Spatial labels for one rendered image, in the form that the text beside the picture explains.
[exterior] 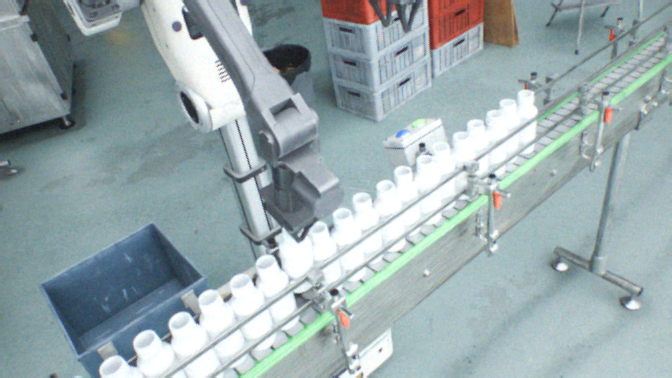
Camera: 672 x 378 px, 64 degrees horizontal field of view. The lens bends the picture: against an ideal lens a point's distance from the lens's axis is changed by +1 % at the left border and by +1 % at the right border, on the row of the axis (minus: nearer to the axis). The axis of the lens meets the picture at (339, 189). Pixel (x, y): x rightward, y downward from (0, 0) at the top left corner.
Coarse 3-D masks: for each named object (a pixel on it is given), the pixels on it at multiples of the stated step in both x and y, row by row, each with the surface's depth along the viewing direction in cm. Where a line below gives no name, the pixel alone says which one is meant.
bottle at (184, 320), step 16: (176, 320) 90; (192, 320) 89; (176, 336) 88; (192, 336) 89; (208, 336) 93; (176, 352) 90; (192, 352) 89; (208, 352) 92; (192, 368) 91; (208, 368) 93
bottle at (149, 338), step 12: (144, 336) 88; (156, 336) 87; (144, 348) 85; (156, 348) 87; (168, 348) 89; (144, 360) 87; (156, 360) 87; (168, 360) 88; (144, 372) 87; (156, 372) 87; (180, 372) 91
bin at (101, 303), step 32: (96, 256) 140; (128, 256) 147; (160, 256) 153; (64, 288) 138; (96, 288) 144; (128, 288) 151; (160, 288) 157; (192, 288) 125; (64, 320) 135; (96, 320) 148; (128, 320) 149; (160, 320) 124; (96, 352) 116; (128, 352) 121
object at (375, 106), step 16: (400, 80) 360; (416, 80) 373; (336, 96) 375; (352, 96) 363; (368, 96) 352; (384, 96) 354; (400, 96) 366; (352, 112) 372; (368, 112) 361; (384, 112) 359
